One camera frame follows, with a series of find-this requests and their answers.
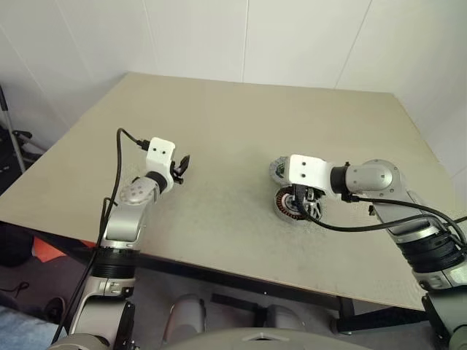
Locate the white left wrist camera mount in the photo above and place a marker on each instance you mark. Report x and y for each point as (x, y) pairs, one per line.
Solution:
(160, 151)

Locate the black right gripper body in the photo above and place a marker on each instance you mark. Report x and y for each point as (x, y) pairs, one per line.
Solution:
(308, 194)

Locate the silver stand pole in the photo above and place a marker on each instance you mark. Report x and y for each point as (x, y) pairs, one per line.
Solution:
(11, 131)

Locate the black table frame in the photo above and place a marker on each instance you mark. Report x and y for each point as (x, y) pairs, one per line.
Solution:
(237, 280)

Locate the orange object under table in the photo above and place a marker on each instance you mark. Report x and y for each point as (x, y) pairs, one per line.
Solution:
(54, 251)

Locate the blue jeans leg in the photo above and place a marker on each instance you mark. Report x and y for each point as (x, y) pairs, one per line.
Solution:
(22, 328)

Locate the black bag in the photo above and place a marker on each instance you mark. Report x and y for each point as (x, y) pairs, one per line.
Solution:
(16, 244)

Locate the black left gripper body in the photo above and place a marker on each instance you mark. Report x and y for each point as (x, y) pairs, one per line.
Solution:
(177, 177)

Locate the black folding frame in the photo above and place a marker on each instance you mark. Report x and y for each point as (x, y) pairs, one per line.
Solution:
(27, 140)

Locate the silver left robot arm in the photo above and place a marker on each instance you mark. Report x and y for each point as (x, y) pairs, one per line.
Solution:
(124, 226)

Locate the black silver spoked rotor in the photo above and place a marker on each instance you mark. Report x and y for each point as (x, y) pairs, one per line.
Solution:
(311, 210)

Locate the grey robot torso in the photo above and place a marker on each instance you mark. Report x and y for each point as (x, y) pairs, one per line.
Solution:
(241, 339)

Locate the black table base bar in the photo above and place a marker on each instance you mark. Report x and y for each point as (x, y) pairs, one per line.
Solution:
(237, 304)

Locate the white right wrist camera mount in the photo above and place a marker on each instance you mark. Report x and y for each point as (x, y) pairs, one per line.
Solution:
(310, 169)

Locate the motor housing with copper windings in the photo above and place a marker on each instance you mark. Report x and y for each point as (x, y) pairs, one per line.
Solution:
(282, 206)

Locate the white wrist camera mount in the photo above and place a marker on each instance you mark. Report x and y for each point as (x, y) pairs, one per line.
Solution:
(310, 169)
(160, 151)

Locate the black shoe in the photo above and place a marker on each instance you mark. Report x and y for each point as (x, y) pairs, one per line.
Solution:
(54, 310)

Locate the grey rounded robot leg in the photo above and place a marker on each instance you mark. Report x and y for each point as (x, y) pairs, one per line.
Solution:
(186, 315)
(284, 317)

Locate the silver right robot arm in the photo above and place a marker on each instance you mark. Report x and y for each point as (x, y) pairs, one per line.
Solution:
(379, 178)

